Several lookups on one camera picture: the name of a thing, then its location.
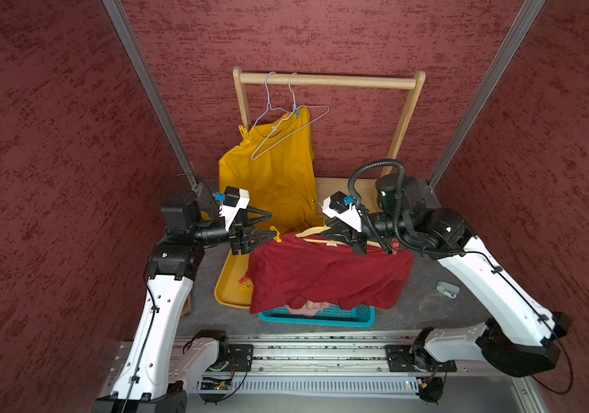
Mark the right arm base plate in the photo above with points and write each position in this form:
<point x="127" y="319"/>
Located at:
<point x="400" y="359"/>

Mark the light blue wire hanger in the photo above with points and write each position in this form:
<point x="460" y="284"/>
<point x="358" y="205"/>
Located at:
<point x="269" y="107"/>

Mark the dark red t-shirt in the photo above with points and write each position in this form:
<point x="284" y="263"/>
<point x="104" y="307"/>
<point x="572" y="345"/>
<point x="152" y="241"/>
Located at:
<point x="294" y="272"/>

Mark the yellow t-shirt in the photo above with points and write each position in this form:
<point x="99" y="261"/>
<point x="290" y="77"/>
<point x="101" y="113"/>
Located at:
<point x="276" y="167"/>

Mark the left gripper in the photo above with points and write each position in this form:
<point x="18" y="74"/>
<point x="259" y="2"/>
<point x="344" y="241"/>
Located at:
<point x="239" y="237"/>

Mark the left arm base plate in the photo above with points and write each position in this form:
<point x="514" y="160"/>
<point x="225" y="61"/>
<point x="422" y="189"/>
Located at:
<point x="238" y="358"/>

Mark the small grey device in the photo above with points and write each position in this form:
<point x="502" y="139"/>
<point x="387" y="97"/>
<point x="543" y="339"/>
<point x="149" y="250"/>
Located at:
<point x="449" y="290"/>

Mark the cream plastic hanger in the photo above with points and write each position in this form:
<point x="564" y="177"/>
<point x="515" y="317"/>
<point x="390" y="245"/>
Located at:
<point x="315" y="235"/>

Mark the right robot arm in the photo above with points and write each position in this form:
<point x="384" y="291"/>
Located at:
<point x="520" y="338"/>

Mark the pink printed t-shirt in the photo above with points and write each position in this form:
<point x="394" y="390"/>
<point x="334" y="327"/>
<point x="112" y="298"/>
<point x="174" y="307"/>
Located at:
<point x="309" y="309"/>

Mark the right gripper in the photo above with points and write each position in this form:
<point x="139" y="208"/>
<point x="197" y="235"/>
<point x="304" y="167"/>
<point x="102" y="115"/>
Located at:
<point x="357" y="239"/>

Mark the teal plastic basket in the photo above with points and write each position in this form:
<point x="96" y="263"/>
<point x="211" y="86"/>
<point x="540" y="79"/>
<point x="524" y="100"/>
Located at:
<point x="334" y="316"/>

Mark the wooden clothes rack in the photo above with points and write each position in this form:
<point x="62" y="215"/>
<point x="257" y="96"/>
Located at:
<point x="328" y="186"/>

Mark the aluminium mounting rail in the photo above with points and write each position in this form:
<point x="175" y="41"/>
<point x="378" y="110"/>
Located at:
<point x="344" y="364"/>

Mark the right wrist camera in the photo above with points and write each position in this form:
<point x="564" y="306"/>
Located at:
<point x="342" y="207"/>

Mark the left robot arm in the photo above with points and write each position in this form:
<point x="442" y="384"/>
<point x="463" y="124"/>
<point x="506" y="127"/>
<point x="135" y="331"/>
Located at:
<point x="144" y="383"/>

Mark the yellow plastic tray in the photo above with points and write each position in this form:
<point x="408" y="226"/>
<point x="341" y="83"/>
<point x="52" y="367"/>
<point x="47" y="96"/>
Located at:
<point x="227" y="288"/>

